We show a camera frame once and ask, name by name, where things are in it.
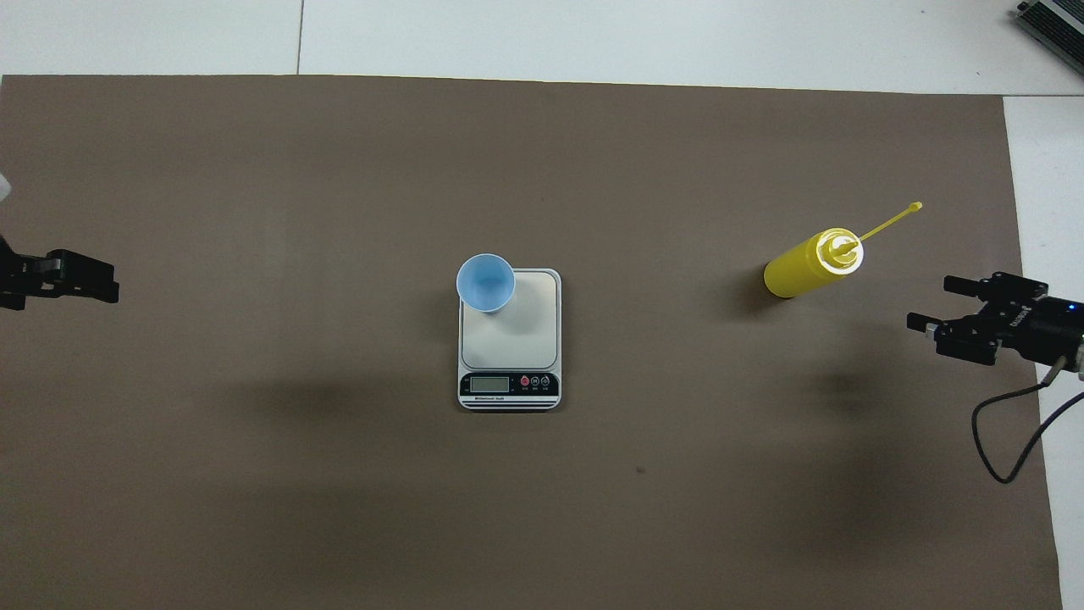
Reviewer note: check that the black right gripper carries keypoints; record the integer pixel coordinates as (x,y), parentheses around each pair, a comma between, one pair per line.
(1016,326)

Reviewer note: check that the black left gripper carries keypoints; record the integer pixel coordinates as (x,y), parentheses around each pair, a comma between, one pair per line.
(25,280)

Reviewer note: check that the yellow squeeze bottle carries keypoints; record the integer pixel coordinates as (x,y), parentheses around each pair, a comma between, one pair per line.
(800,267)

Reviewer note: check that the light blue plastic cup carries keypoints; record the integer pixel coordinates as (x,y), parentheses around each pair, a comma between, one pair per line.
(485,284)

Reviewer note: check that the silver digital kitchen scale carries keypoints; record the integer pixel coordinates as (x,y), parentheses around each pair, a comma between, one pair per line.
(517,339)

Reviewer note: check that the grey ribbed metal device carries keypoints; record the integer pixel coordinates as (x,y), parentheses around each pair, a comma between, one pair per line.
(1059,25)

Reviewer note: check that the brown paper mat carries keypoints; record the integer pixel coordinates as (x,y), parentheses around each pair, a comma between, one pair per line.
(339,491)

